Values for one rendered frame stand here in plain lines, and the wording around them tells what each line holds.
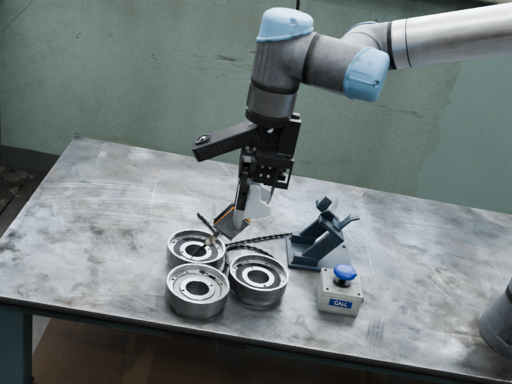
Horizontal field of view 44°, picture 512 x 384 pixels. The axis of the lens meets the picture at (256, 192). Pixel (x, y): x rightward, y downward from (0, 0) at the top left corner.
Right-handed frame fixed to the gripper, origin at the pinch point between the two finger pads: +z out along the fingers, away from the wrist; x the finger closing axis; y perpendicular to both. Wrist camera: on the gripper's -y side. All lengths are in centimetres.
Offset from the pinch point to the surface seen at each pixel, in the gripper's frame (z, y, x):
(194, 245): 10.6, -6.0, 5.2
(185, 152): 69, -15, 160
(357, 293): 8.7, 23.0, -5.0
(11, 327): 21.6, -34.3, -10.2
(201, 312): 10.9, -3.4, -12.6
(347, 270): 5.8, 20.7, -2.6
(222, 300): 9.6, -0.4, -10.6
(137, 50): 28, -40, 162
